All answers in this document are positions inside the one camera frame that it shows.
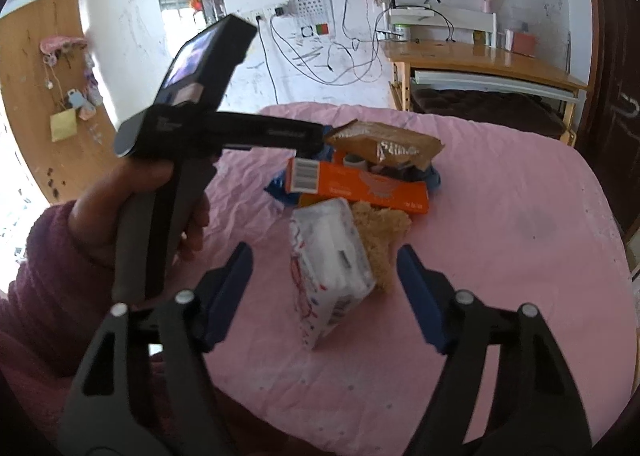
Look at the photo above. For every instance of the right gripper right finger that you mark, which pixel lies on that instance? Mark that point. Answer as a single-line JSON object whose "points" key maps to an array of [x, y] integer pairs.
{"points": [[536, 408]]}

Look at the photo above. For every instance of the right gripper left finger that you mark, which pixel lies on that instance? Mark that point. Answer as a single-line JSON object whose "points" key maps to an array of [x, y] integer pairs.
{"points": [[111, 409]]}

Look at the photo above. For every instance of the long orange carton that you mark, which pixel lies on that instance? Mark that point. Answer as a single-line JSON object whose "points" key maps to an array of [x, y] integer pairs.
{"points": [[320, 180]]}

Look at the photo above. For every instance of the brown snack packet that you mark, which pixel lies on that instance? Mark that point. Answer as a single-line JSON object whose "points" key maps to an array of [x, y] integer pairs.
{"points": [[385, 145]]}

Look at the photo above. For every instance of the pink sleeve left forearm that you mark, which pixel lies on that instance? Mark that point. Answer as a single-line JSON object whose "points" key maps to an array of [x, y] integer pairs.
{"points": [[50, 315]]}

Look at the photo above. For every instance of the left hand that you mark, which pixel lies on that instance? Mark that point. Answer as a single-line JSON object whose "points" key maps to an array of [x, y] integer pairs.
{"points": [[93, 221]]}

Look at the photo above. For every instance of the white patterned tissue pack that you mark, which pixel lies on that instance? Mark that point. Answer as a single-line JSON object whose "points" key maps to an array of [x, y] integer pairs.
{"points": [[330, 269]]}

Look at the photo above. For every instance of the wooden interior door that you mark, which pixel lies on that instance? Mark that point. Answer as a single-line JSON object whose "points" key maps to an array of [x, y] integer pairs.
{"points": [[63, 160]]}

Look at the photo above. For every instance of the pink tablecloth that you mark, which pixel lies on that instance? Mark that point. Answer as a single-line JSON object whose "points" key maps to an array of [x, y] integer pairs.
{"points": [[518, 218]]}

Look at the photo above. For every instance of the dark brown door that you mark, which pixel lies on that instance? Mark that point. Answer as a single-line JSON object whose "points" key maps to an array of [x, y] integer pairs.
{"points": [[608, 135]]}

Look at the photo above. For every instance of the dark brown ottoman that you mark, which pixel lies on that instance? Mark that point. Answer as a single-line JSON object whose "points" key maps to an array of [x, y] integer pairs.
{"points": [[527, 113]]}

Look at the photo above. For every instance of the white router box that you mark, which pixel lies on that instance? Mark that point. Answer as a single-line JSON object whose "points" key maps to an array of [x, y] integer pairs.
{"points": [[419, 16]]}

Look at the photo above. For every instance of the wooden desk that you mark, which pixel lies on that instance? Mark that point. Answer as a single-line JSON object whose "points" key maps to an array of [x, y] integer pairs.
{"points": [[463, 65]]}

